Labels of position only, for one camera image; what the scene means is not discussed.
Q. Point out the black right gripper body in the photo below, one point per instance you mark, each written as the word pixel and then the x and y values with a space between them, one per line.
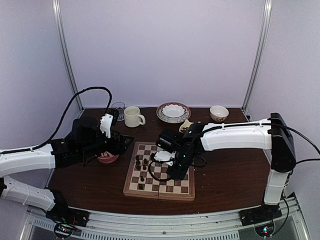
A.
pixel 185 161

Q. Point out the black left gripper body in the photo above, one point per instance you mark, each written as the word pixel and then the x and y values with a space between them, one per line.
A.
pixel 91 149

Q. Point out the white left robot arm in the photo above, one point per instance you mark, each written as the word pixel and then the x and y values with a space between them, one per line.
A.
pixel 27 159

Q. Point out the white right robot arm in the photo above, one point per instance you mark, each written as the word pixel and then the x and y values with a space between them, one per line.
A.
pixel 266 134

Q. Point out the wooden chess board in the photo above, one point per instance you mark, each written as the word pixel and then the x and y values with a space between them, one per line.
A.
pixel 176 190

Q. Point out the cream cat-ear bowl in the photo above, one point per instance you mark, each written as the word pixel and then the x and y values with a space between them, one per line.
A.
pixel 186 125

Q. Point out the cream ribbed mug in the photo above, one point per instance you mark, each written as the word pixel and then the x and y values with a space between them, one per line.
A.
pixel 133 117

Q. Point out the pink bowl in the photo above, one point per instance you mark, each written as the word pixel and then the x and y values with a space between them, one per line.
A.
pixel 107 158

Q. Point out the clear drinking glass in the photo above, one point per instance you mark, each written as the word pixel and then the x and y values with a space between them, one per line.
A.
pixel 120 107

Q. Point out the white scalloped bowl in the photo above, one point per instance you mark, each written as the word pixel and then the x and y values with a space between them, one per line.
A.
pixel 173 111

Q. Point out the small white floral bowl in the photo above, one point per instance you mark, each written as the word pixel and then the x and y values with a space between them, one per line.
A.
pixel 218 113

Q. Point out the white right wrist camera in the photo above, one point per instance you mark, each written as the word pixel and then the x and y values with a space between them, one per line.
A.
pixel 163 157

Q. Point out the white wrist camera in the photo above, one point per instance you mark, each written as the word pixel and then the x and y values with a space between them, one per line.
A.
pixel 163 157
pixel 108 120

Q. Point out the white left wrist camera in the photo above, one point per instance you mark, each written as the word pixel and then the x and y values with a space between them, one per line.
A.
pixel 108 120

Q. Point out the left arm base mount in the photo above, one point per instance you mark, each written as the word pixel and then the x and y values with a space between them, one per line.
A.
pixel 73 217

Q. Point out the aluminium front rail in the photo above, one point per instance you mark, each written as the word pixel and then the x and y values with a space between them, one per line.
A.
pixel 224 225

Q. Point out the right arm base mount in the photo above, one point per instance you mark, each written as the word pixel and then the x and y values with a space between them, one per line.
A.
pixel 258 215

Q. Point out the left aluminium frame post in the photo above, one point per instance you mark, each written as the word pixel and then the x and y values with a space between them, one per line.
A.
pixel 63 43

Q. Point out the aluminium frame post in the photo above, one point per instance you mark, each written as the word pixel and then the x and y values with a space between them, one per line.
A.
pixel 63 43
pixel 263 35

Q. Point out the right aluminium frame post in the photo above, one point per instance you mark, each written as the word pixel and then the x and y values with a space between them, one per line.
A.
pixel 263 35

